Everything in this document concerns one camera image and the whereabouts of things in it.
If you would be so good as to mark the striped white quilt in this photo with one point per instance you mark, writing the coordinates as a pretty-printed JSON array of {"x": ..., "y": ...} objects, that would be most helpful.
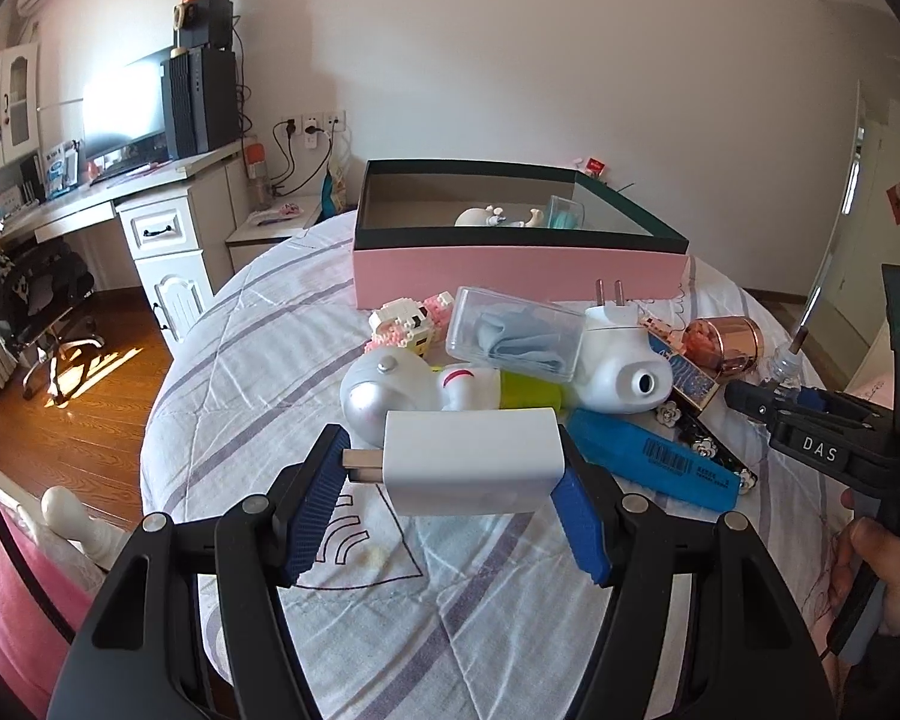
[{"x": 270, "y": 360}]

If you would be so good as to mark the white plug night light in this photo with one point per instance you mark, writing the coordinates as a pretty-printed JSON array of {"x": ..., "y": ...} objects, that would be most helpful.
[{"x": 615, "y": 375}]

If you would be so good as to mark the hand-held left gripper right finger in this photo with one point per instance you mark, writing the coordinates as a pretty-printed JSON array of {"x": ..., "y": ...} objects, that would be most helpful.
[{"x": 581, "y": 529}]

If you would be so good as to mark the white wall socket strip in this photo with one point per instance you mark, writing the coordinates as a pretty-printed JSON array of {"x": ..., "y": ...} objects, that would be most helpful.
[{"x": 313, "y": 122}]

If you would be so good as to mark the computer monitor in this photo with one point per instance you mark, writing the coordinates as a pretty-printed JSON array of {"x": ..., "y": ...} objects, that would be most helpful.
[{"x": 124, "y": 109}]

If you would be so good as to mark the white computer desk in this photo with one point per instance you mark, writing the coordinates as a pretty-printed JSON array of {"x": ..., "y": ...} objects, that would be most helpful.
[{"x": 180, "y": 240}]

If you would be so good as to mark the blue highlighter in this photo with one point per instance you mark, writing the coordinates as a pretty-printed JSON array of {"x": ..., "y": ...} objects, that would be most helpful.
[{"x": 645, "y": 457}]

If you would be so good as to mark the black computer tower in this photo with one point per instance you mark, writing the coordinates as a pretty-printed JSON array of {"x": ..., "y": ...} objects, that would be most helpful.
[{"x": 199, "y": 101}]

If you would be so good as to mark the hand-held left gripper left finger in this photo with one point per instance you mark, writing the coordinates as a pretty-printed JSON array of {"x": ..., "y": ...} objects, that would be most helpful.
[{"x": 313, "y": 521}]

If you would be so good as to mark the black keyboard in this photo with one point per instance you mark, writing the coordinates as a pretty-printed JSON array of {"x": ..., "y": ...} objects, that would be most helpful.
[{"x": 124, "y": 171}]

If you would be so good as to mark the orange cap bottle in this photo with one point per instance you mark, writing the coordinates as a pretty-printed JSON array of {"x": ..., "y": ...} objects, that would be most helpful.
[{"x": 256, "y": 172}]

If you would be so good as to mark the white door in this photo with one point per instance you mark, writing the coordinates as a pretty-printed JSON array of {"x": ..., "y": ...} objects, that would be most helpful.
[{"x": 896, "y": 187}]

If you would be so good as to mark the glittery blue gold box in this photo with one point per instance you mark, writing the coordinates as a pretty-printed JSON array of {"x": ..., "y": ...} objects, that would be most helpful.
[{"x": 690, "y": 382}]

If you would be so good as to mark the small pink trinket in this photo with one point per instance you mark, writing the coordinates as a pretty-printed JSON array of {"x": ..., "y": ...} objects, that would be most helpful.
[{"x": 286, "y": 209}]

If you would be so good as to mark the black speaker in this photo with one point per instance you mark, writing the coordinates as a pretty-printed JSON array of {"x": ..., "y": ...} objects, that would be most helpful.
[{"x": 202, "y": 22}]

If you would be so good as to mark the clear case with blue cloth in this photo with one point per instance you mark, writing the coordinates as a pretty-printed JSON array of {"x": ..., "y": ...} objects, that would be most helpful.
[{"x": 510, "y": 330}]

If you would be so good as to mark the pink cube block toy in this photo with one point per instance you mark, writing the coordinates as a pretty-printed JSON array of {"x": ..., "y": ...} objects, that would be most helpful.
[{"x": 397, "y": 326}]

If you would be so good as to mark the teal snack bag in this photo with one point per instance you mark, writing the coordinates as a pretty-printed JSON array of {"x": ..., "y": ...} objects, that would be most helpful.
[{"x": 334, "y": 191}]

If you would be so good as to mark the black flower hair clip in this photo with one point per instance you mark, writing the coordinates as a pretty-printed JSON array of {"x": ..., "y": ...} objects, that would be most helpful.
[{"x": 709, "y": 446}]

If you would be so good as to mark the clear case with teal masks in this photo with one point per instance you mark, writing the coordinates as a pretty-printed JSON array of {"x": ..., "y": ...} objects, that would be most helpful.
[{"x": 568, "y": 211}]

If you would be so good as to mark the white round figurine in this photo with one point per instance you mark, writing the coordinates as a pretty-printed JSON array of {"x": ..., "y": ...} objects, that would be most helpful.
[{"x": 476, "y": 217}]

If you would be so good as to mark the white nightstand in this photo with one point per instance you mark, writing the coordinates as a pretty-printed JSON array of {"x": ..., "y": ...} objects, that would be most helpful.
[{"x": 270, "y": 236}]

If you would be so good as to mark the white astronaut figure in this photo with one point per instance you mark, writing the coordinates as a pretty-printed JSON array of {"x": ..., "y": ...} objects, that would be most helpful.
[{"x": 379, "y": 390}]

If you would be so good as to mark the white glass door cabinet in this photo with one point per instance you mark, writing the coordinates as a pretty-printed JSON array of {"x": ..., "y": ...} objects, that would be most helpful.
[{"x": 4, "y": 101}]

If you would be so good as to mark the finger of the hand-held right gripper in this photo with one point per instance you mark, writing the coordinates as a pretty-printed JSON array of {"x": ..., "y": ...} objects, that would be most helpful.
[
  {"x": 750, "y": 401},
  {"x": 821, "y": 399}
]

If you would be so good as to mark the white bed post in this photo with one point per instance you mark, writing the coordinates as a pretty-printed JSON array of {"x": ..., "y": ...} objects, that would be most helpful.
[{"x": 75, "y": 521}]

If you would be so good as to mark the black office chair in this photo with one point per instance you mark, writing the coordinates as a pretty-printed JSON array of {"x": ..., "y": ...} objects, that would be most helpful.
[{"x": 37, "y": 292}]

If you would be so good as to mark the small pink block animal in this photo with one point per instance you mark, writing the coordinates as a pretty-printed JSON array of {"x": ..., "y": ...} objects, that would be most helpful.
[{"x": 440, "y": 307}]

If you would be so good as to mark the small white blue figurine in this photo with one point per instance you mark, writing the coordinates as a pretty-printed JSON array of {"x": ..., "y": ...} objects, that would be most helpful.
[{"x": 532, "y": 220}]

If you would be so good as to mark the blue box on stand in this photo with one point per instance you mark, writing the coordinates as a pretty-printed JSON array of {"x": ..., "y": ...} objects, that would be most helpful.
[{"x": 58, "y": 169}]

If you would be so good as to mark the pink box with dark rim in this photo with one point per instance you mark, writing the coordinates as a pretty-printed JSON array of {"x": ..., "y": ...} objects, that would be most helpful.
[{"x": 495, "y": 277}]

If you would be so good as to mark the small clear bottle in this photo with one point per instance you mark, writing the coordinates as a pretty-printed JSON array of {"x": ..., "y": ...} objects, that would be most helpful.
[{"x": 787, "y": 369}]

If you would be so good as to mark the pink bed sheet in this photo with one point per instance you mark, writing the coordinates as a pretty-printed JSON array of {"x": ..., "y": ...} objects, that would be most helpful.
[{"x": 15, "y": 600}]

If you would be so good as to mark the white charger block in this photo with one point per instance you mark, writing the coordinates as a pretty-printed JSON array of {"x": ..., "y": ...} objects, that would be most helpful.
[{"x": 469, "y": 461}]

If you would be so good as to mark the rose gold cup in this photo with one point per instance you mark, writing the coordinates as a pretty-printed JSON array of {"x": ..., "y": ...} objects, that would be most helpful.
[{"x": 727, "y": 345}]

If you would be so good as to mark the red storage box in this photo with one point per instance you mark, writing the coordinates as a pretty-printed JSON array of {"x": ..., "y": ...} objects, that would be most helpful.
[{"x": 592, "y": 167}]

